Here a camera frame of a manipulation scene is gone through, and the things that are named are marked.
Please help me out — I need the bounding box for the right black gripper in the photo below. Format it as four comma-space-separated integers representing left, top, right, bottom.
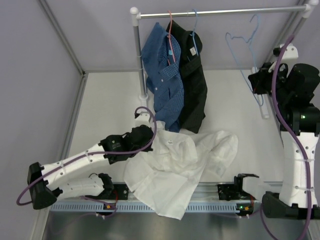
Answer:
248, 61, 292, 105

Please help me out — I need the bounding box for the white shirt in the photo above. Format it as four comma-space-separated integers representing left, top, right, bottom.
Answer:
123, 128, 239, 220

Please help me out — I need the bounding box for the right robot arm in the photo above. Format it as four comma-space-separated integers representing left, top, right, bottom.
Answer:
232, 63, 320, 220

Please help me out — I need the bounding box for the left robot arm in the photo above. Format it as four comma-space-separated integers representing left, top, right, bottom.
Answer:
27, 125, 155, 210

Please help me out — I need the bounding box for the black shirt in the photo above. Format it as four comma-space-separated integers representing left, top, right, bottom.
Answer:
171, 21, 208, 134

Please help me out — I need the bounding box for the blue checked shirt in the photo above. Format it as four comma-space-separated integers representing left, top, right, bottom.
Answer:
141, 22, 184, 133

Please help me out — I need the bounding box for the metal clothes rack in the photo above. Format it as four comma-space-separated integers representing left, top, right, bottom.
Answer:
129, 0, 319, 107

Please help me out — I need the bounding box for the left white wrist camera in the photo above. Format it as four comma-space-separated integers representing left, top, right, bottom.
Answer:
134, 111, 154, 128

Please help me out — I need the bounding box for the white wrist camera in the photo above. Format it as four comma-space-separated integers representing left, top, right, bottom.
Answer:
134, 111, 154, 128
268, 43, 299, 73

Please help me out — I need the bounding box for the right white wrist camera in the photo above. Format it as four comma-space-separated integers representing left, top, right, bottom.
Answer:
268, 43, 299, 73

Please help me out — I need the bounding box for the blue wire hanger with shirt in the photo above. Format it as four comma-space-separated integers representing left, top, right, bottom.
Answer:
190, 9, 199, 56

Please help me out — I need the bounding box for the grey slotted cable duct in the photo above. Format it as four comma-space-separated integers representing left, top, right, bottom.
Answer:
50, 201, 249, 214

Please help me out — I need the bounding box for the aluminium mounting rail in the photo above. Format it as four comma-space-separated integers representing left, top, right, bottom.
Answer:
109, 182, 283, 202

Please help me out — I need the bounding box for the pink wire hanger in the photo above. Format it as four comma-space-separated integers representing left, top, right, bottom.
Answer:
167, 10, 176, 63

